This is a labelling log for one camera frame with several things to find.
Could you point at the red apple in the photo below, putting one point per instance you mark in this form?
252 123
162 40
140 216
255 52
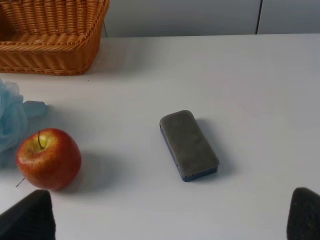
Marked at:
49 159

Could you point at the light blue mesh bath sponge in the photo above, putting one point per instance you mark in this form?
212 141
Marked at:
15 117

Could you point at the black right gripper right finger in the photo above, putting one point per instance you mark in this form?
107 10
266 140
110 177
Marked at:
304 215

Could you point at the grey blue whiteboard eraser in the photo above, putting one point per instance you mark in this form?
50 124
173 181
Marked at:
191 152

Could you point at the woven orange wicker basket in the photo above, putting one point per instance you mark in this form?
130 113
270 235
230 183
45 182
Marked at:
50 37

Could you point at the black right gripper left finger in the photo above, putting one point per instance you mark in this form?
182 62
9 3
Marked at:
29 219

